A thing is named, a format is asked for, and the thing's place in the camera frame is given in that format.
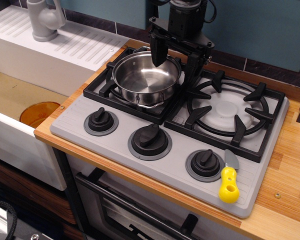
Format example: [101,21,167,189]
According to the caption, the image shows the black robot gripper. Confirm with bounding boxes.
[149,0,215,87]

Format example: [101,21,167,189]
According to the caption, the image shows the black right stove knob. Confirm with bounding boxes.
[185,149,225,183]

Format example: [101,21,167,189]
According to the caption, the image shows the black stove knob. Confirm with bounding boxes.
[83,107,119,137]
[185,149,225,183]
[127,123,173,161]

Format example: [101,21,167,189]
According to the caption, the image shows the toy oven door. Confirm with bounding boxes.
[73,168,242,240]

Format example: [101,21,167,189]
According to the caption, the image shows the black right burner grate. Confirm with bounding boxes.
[164,70,285,163]

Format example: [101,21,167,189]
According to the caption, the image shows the black left burner grate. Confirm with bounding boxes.
[83,46,190,125]

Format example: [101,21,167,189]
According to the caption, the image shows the black burner grate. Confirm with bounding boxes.
[83,46,190,125]
[164,70,285,163]

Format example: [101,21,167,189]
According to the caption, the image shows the black middle stove knob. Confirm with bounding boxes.
[127,123,173,161]

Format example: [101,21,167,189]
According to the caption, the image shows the grey toy stove top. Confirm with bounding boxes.
[49,59,290,220]

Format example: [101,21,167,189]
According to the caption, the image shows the yellow handled toy spatula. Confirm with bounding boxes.
[218,149,240,204]

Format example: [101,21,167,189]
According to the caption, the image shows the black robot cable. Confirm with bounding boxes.
[203,0,218,24]

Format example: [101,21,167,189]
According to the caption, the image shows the orange plastic plate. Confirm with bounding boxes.
[19,101,60,129]

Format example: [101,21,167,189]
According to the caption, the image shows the black braided cable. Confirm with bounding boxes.
[0,199,18,240]

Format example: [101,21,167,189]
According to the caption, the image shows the stainless steel pot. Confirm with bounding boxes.
[112,51,182,109]

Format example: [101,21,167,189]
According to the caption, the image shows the white toy sink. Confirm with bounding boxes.
[0,5,128,191]

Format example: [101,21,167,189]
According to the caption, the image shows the grey toy faucet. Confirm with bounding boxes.
[26,0,66,42]

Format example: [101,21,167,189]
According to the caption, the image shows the black left stove knob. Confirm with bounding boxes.
[83,107,119,137]

